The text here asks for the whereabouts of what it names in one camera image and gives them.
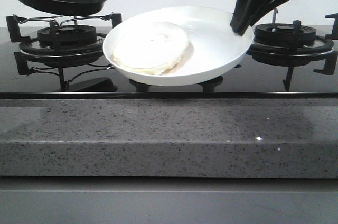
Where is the white round plate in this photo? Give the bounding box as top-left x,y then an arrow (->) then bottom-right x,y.
102,6 -> 254,86

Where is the white fried egg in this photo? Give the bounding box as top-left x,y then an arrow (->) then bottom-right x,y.
111,22 -> 190,75

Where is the right black burner head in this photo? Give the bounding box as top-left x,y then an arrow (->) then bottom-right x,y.
254,23 -> 316,47

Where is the black burner head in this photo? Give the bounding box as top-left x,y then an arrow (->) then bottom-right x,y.
37,25 -> 97,47
254,23 -> 316,47

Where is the right black burner grate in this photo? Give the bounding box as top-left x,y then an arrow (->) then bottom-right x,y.
247,9 -> 337,91

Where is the black burner grate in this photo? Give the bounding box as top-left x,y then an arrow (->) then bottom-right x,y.
5,12 -> 126,77
247,9 -> 337,91

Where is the left black burner grate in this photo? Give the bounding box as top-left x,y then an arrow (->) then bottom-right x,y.
5,12 -> 126,77

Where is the left black burner head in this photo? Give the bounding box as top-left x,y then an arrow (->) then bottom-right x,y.
37,25 -> 97,47

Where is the black glass gas hob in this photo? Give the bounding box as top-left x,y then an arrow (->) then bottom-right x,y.
1,27 -> 337,99

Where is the grey cabinet drawer front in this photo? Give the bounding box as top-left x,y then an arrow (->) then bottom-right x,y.
1,178 -> 337,223

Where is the wire pan support ring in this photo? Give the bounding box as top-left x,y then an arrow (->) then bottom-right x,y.
12,12 -> 115,27

